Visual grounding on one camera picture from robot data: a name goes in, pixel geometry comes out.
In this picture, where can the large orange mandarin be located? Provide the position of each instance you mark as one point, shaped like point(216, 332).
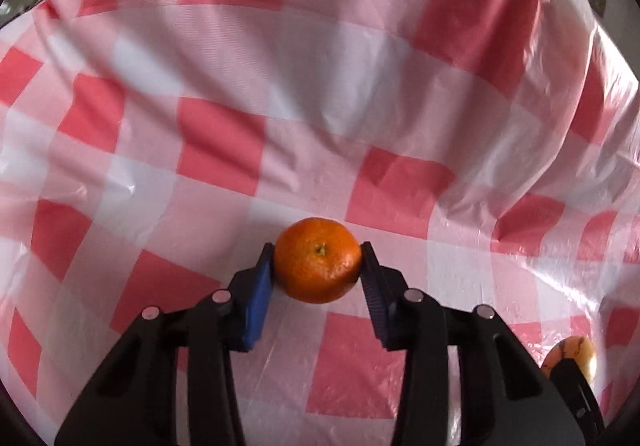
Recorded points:
point(317, 260)

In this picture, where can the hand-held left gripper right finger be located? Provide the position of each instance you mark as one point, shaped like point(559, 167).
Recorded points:
point(377, 306)

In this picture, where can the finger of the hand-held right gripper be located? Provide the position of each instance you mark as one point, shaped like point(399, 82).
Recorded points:
point(577, 391)

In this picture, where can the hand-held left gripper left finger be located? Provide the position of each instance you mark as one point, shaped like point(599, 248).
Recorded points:
point(257, 306)

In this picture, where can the red checked plastic tablecloth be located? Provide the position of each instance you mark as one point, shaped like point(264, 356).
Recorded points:
point(300, 100)

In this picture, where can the small yellow striped pepino melon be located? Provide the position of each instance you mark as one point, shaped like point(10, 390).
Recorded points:
point(575, 350)

